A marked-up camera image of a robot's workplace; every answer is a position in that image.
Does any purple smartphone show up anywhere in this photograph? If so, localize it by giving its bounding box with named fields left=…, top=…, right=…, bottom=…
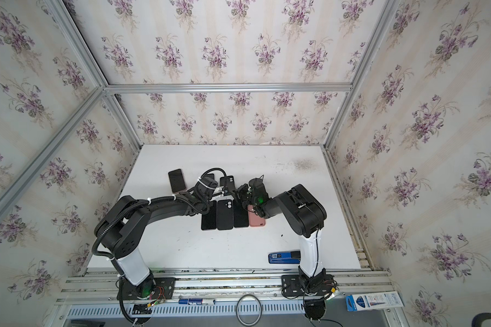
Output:
left=233, top=200, right=249, bottom=228

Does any black phone case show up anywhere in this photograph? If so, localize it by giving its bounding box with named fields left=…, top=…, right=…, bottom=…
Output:
left=219, top=175, right=236, bottom=196
left=216, top=200, right=234, bottom=231

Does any pink-cased phone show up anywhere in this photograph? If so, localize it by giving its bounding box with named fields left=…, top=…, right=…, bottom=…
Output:
left=247, top=205, right=266, bottom=227
left=168, top=168, right=187, bottom=193

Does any black smartphone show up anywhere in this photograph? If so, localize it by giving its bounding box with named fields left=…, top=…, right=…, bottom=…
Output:
left=200, top=201, right=217, bottom=231

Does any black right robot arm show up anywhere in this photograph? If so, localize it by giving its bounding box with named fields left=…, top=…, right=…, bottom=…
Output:
left=231, top=178, right=337, bottom=301

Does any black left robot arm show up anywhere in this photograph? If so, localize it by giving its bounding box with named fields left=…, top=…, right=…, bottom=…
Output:
left=91, top=170, right=218, bottom=301

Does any blue black box cutter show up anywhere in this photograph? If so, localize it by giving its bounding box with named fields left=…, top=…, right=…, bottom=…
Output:
left=268, top=251, right=301, bottom=264

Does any blue marker pen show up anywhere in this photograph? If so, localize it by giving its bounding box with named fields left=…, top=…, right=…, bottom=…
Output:
left=178, top=298, right=215, bottom=306

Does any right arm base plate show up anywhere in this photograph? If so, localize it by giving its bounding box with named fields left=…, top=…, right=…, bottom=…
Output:
left=281, top=275, right=338, bottom=299

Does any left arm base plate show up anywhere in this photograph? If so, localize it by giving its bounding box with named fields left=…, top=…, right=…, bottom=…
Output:
left=117, top=277, right=176, bottom=301

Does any small circuit board with wires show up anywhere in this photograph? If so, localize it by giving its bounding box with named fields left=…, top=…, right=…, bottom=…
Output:
left=131, top=286, right=166, bottom=315

